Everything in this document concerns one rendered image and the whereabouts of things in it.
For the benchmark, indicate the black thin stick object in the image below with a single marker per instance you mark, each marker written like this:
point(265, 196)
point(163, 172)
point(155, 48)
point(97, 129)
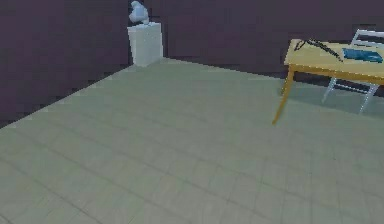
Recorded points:
point(321, 47)

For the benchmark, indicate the white chair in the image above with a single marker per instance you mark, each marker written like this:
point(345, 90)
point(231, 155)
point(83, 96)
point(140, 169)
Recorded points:
point(366, 90)

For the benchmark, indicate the yellow wooden table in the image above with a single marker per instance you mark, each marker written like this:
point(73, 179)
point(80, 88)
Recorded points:
point(316, 63)

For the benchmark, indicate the pale blue bust sculpture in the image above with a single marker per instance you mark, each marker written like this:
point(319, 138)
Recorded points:
point(138, 13)

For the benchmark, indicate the blue book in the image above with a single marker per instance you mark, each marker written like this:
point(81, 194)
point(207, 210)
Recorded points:
point(362, 55)

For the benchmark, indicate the white square pedestal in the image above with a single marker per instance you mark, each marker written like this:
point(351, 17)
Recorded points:
point(145, 43)

